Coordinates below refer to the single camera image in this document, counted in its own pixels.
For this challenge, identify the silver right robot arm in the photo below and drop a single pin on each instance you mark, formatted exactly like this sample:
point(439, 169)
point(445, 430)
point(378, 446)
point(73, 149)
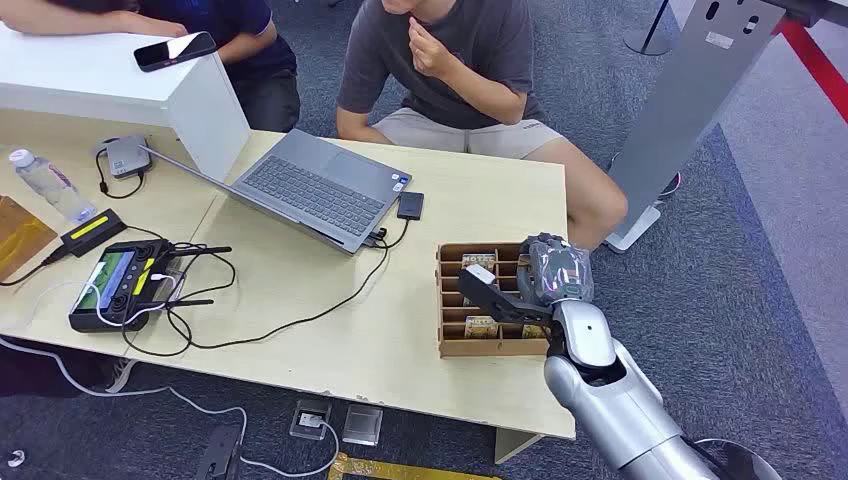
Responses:
point(616, 404)

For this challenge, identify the square metal floor plate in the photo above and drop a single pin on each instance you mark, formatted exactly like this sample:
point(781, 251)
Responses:
point(362, 424)

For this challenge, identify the shoe behind panel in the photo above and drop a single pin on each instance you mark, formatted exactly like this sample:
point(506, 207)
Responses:
point(670, 185)

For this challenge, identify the black stanchion with round base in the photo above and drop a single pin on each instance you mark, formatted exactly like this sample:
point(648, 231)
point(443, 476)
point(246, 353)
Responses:
point(646, 41)

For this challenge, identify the grey open laptop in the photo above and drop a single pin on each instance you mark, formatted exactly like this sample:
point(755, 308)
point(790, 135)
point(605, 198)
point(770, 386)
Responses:
point(318, 192)

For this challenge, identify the wooden slotted card box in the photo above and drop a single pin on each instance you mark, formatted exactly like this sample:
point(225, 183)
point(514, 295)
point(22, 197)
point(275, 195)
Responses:
point(493, 348)

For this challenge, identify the black floor object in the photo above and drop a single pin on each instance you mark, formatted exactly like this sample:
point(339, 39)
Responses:
point(218, 456)

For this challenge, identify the small grey hub box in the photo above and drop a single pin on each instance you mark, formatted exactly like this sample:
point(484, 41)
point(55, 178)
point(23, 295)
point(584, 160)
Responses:
point(127, 156)

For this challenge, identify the pale wooden table leg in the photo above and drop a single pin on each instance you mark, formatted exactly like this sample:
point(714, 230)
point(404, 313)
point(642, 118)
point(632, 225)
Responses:
point(513, 445)

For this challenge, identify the black smartphone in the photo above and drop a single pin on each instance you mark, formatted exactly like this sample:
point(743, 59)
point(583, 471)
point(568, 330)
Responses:
point(173, 52)

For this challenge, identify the yellow floor tape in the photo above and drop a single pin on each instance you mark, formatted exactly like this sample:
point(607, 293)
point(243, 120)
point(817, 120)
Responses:
point(397, 472)

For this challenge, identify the floor socket with plug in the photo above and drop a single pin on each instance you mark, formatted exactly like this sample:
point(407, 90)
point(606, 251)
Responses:
point(310, 419)

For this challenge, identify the black round base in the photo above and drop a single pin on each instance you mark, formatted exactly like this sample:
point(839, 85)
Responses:
point(748, 462)

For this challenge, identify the brown cardboard piece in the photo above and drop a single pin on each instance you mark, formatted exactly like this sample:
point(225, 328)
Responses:
point(20, 237)

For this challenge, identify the person's hand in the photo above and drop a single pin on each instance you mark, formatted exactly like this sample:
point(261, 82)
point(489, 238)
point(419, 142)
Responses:
point(429, 50)
point(162, 28)

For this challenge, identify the patterned card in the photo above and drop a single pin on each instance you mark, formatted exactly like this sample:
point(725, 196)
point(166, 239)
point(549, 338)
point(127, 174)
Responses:
point(480, 326)
point(533, 332)
point(478, 261)

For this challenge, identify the person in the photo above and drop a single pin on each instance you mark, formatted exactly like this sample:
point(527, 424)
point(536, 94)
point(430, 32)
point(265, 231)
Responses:
point(252, 60)
point(464, 112)

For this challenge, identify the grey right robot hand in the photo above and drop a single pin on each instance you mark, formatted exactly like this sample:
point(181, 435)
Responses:
point(556, 272)

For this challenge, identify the black remote controller with screen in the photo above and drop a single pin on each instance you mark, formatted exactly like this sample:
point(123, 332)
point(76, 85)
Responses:
point(109, 285)

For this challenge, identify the clear plastic water bottle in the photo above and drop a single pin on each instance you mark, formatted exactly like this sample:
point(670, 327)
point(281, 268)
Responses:
point(53, 187)

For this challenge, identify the black external drive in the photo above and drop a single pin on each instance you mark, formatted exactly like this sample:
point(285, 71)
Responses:
point(410, 205)

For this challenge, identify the white cabinet box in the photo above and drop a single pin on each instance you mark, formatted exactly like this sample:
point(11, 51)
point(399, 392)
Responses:
point(86, 79)

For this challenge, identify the person's shoe with white sole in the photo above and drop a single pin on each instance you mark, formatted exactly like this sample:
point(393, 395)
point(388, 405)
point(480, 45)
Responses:
point(120, 374)

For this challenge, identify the red barrier strip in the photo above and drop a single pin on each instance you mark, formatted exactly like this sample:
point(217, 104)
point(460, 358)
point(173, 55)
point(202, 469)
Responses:
point(818, 66)

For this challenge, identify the black pack with yellow stripe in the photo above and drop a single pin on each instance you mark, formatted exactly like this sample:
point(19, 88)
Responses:
point(93, 232)

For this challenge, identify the grey standing panel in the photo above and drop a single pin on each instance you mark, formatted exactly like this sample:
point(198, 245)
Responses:
point(689, 99)

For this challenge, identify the black wrist camera with pale box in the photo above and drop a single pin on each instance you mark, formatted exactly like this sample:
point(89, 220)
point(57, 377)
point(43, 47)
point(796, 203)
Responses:
point(493, 299)

